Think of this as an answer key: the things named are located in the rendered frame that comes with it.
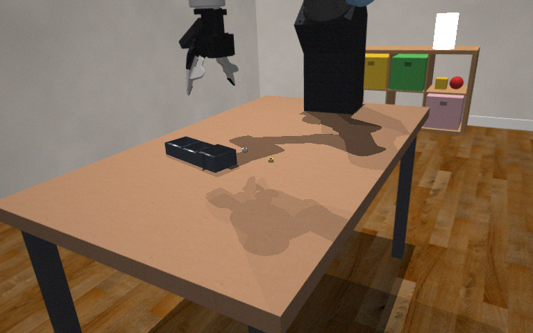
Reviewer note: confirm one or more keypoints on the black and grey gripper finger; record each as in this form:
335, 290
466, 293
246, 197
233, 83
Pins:
228, 68
194, 66

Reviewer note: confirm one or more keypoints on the grey three-compartment bin rack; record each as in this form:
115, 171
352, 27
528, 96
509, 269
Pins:
214, 158

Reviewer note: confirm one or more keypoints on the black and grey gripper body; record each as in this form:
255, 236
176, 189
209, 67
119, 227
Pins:
210, 43

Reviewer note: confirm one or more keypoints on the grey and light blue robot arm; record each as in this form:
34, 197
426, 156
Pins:
317, 10

